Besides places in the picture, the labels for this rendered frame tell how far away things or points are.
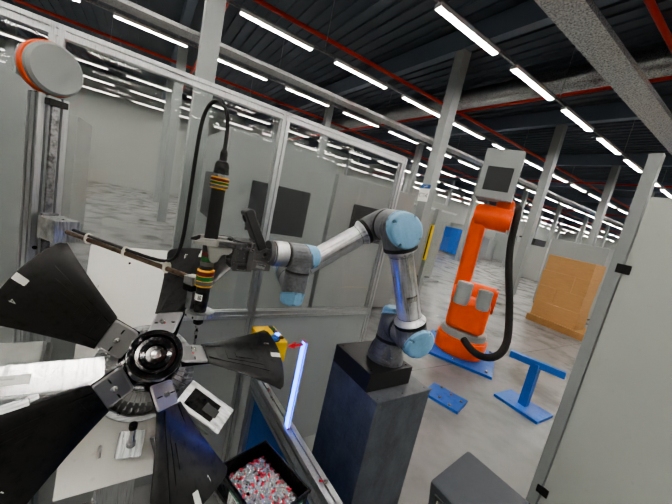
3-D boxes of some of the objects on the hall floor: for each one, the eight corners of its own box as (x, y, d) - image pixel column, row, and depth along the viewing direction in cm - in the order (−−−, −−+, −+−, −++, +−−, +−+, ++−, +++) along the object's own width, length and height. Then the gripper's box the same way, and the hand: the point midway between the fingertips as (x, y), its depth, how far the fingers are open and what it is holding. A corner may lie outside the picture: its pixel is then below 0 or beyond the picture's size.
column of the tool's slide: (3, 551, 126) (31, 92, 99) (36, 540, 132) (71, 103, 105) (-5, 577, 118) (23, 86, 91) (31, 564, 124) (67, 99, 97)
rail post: (221, 534, 149) (249, 388, 138) (230, 530, 151) (257, 387, 140) (223, 542, 146) (252, 394, 134) (232, 538, 148) (260, 392, 137)
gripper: (275, 275, 85) (192, 271, 73) (261, 264, 95) (185, 258, 82) (281, 245, 84) (197, 236, 72) (266, 237, 93) (189, 227, 81)
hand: (198, 237), depth 77 cm, fingers closed on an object, 4 cm apart
